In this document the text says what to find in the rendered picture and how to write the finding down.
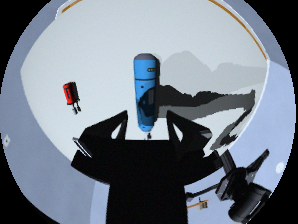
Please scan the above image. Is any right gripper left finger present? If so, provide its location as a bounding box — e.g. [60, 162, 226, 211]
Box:
[82, 110, 128, 139]

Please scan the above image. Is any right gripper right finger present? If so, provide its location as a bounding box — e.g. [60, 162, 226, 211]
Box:
[166, 110, 213, 162]

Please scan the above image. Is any red-handled nut driver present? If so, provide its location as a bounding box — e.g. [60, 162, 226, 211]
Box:
[63, 82, 78, 115]

